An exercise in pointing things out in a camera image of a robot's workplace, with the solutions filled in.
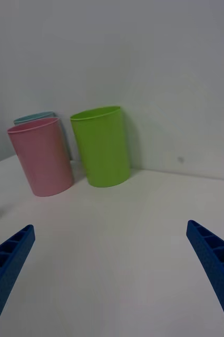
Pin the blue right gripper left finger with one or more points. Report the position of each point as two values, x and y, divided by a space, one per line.
6 266

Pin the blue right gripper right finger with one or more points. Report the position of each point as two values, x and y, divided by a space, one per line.
217 263

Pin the pink plastic bin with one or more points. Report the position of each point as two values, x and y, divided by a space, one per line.
43 158

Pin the green plastic bin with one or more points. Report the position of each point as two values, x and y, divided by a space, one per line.
103 150

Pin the pale blue plastic bin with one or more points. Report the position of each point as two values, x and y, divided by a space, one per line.
35 117

